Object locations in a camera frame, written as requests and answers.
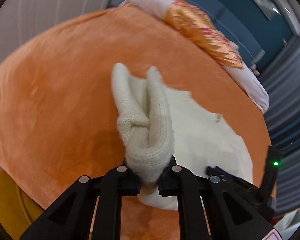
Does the cream knitted sweater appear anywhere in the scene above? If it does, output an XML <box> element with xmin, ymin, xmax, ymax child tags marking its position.
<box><xmin>111</xmin><ymin>63</ymin><xmax>253</xmax><ymax>211</ymax></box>

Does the grey blue curtain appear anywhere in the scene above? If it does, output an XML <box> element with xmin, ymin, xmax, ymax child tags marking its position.
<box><xmin>258</xmin><ymin>37</ymin><xmax>300</xmax><ymax>215</ymax></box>

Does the blue upholstered headboard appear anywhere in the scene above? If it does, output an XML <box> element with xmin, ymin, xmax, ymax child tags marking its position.
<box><xmin>107</xmin><ymin>0</ymin><xmax>293</xmax><ymax>71</ymax></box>

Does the orange floral satin pillow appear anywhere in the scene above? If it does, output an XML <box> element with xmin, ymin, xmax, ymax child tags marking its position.
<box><xmin>164</xmin><ymin>0</ymin><xmax>244</xmax><ymax>69</ymax></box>

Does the white bed sheet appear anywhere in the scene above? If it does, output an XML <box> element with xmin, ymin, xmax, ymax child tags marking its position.
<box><xmin>120</xmin><ymin>0</ymin><xmax>269</xmax><ymax>113</ymax></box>

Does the orange velvet bed cover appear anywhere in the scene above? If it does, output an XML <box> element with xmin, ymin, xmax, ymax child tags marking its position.
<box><xmin>0</xmin><ymin>5</ymin><xmax>277</xmax><ymax>240</ymax></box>

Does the white panelled wardrobe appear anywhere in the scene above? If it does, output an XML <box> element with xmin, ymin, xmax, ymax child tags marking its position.
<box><xmin>0</xmin><ymin>0</ymin><xmax>109</xmax><ymax>63</ymax></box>

